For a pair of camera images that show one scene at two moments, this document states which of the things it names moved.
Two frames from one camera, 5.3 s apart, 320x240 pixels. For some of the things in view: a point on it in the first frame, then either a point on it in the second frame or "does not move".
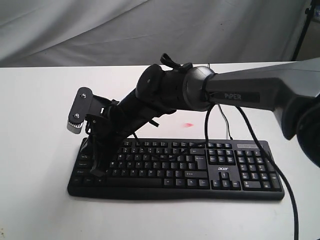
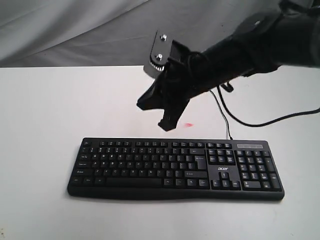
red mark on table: [187, 125] does not move
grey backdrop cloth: [122, 33] does not move
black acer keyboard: [178, 168] does not move
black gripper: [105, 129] to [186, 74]
